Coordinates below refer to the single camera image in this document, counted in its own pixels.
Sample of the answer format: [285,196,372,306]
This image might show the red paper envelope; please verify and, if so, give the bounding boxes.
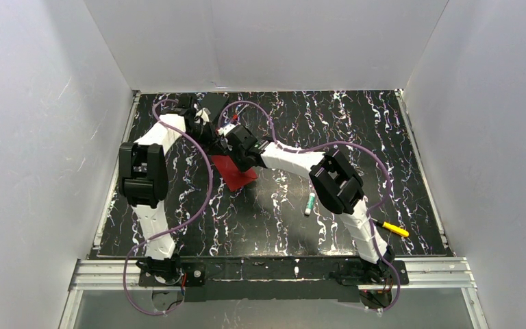
[211,155,258,192]

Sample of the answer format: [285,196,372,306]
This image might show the green white glue stick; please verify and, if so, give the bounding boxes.
[303,192,316,216]

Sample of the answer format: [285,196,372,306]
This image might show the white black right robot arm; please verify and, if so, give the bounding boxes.
[216,123,395,274]

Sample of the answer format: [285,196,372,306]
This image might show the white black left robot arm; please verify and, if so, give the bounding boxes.
[118,93,229,280]

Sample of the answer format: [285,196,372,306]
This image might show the blue red screwdriver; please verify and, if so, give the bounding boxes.
[230,105,248,123]

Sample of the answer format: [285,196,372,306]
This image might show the black flat box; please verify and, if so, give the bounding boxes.
[199,93,229,123]

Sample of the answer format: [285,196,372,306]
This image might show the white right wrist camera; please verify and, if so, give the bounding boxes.
[217,123,236,136]

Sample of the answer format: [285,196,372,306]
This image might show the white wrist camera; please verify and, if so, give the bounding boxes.
[217,123,236,136]
[196,108,211,125]

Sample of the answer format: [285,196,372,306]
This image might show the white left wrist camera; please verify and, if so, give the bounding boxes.
[196,108,211,125]

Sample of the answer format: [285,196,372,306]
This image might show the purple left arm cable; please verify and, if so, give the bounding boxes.
[123,99,215,317]

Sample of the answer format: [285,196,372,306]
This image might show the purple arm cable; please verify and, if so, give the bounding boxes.
[217,100,402,313]
[123,99,215,317]

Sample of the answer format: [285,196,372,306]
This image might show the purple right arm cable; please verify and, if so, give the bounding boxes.
[217,100,402,313]

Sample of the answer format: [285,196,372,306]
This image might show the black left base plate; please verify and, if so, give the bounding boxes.
[136,258,206,287]

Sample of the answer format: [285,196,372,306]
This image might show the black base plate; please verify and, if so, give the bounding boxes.
[330,258,394,286]
[136,258,206,287]

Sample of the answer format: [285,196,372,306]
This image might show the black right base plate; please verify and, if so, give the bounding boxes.
[330,258,394,286]

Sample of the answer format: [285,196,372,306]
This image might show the aluminium front rail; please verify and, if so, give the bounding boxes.
[70,256,477,291]

